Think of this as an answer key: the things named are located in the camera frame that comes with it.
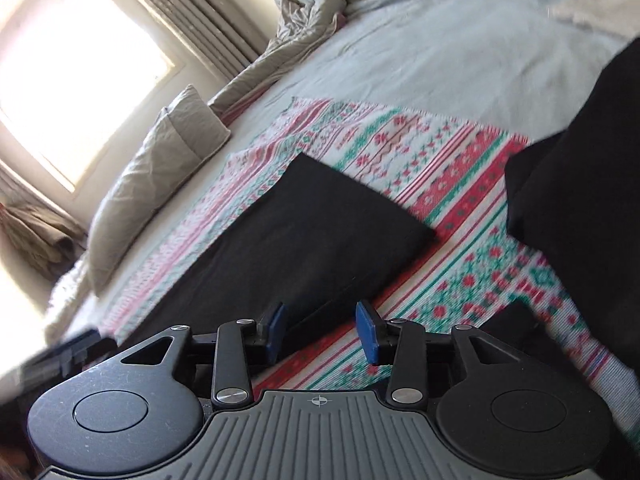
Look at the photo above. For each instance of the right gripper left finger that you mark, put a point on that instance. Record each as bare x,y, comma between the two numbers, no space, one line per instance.
136,409

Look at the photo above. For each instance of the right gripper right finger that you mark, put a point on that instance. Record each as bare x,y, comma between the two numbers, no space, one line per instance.
491,405

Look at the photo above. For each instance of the black pants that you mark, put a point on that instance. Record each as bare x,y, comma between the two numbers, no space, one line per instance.
319,241

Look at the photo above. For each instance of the beige hanging coat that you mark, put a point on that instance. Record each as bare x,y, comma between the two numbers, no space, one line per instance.
48,242

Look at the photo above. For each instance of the red green patterned blanket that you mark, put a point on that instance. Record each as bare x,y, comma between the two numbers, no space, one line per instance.
450,199

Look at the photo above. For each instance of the grey pillow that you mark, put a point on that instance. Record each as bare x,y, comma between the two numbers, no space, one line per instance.
185,135

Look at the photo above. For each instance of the grey bed sheet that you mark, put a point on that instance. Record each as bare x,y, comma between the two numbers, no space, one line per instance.
504,63

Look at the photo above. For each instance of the beige curtain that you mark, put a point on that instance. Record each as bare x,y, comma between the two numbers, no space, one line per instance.
218,32

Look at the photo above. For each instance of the crumpled grey quilt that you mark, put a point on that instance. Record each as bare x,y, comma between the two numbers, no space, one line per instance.
301,30

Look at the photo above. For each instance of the cream cloth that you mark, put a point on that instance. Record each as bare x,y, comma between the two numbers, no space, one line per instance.
616,17

